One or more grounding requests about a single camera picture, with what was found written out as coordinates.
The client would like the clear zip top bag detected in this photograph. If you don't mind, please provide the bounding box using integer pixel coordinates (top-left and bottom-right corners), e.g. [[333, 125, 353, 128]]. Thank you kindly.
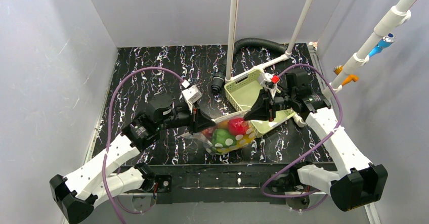
[[181, 110, 256, 155]]

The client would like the red fake apple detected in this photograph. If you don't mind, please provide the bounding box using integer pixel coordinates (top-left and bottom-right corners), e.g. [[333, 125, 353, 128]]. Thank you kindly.
[[228, 117, 250, 136]]

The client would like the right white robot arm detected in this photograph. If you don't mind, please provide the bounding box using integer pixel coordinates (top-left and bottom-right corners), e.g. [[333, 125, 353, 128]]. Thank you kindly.
[[244, 64, 388, 211]]

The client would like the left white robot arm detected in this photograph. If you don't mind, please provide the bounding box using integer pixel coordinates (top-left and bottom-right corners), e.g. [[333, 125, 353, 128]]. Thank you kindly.
[[49, 94, 216, 223]]

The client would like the dark red fake fruit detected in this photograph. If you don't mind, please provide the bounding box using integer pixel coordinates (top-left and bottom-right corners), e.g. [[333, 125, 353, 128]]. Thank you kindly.
[[201, 127, 216, 140]]

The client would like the brown fake potato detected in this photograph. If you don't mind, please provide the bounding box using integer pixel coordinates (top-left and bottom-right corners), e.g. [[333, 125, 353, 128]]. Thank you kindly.
[[217, 120, 229, 130]]

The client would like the green fake pepper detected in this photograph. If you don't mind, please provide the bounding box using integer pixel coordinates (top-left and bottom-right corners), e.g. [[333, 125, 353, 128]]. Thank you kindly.
[[211, 128, 236, 148]]

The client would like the yellow fake banana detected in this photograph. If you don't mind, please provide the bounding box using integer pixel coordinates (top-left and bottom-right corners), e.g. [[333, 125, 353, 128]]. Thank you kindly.
[[230, 131, 255, 150]]

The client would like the light green plastic basket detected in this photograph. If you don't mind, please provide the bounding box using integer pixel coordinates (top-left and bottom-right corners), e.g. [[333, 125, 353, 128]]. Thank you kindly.
[[224, 69, 296, 138]]

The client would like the orange clamp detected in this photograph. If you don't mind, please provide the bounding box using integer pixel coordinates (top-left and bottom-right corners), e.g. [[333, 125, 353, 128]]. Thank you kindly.
[[333, 65, 359, 87]]

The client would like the white pvc pipe right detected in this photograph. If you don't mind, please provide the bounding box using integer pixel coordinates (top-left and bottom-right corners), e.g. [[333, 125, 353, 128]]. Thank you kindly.
[[330, 0, 417, 91]]

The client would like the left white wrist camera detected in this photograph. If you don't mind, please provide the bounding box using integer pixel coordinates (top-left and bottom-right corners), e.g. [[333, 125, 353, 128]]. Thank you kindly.
[[181, 85, 202, 111]]

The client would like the black corrugated hose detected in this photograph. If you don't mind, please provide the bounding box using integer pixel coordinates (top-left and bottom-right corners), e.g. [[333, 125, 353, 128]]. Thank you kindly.
[[211, 37, 288, 95]]

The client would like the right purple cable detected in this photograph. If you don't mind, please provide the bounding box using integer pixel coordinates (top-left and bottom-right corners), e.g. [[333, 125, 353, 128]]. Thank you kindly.
[[261, 63, 344, 212]]

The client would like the purple cable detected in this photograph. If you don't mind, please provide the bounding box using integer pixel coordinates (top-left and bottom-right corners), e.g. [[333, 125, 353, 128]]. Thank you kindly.
[[261, 63, 344, 212], [102, 66, 192, 224]]

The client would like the aluminium frame rail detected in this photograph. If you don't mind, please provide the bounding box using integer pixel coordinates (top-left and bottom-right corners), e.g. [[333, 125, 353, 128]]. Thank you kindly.
[[62, 171, 381, 224]]

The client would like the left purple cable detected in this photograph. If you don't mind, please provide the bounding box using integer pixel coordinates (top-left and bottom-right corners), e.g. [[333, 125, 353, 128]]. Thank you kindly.
[[102, 66, 192, 224]]

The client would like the white pvc pipe frame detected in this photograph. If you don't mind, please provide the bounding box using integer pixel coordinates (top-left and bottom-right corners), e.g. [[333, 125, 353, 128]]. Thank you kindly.
[[225, 0, 314, 82]]

